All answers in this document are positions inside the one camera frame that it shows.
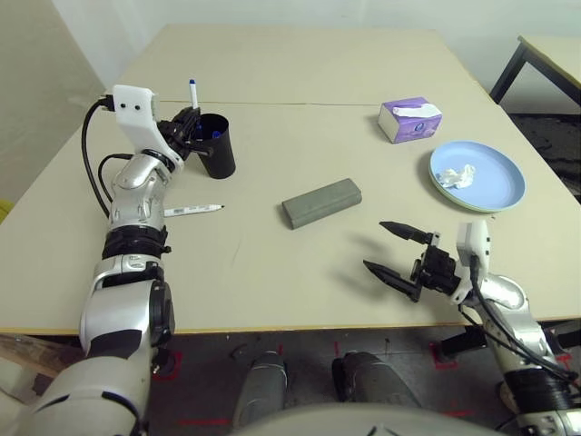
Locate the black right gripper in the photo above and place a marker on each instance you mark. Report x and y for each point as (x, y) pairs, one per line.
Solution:
(436, 272)

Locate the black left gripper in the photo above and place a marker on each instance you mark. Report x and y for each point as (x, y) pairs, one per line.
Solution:
(174, 131)

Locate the white marker blue cap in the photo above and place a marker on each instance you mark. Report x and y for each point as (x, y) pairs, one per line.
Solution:
(193, 97)

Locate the grey glasses case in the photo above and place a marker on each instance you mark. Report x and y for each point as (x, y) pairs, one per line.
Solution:
(322, 204)

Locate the white tissue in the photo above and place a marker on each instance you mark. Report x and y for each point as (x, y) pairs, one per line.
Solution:
(456, 178)

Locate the blue plate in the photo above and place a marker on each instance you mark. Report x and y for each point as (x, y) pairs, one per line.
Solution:
(495, 177)

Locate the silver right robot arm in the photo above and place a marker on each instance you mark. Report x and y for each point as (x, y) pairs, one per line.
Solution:
(504, 290)

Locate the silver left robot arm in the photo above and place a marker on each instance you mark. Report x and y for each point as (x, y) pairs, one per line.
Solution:
(131, 181)

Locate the black plastic cup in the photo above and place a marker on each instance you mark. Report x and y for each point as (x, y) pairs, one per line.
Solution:
(222, 159)

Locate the green plate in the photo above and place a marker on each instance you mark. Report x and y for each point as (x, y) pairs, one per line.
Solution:
(447, 205)

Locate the white marker black cap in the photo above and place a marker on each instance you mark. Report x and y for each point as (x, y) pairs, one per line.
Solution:
(195, 210)

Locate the grey right robot foot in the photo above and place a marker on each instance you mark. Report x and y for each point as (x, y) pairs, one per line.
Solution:
(374, 379)

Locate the grey robot foot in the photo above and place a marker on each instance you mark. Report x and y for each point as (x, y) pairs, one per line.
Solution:
(261, 388)
(374, 379)

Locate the purple tissue box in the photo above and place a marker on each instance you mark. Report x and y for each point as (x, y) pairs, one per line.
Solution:
(413, 129)

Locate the grey robot torso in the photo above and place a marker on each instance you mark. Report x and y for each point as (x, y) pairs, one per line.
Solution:
(363, 424)

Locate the grey left robot foot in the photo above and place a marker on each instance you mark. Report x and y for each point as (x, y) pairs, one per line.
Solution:
(261, 388)

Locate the yellow object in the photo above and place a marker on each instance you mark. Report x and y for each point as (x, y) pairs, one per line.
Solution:
(4, 210)

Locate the beige side table black legs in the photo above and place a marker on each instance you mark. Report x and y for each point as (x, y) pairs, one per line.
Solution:
(558, 59)

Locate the wooden plank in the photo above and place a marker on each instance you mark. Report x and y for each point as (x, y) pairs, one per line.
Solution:
(27, 352)

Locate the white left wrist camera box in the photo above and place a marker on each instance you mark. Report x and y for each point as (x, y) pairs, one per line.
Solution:
(134, 113)

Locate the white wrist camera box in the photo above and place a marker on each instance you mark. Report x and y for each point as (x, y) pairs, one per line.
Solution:
(134, 113)
(474, 245)

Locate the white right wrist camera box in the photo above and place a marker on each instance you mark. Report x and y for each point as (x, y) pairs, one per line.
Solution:
(474, 245)

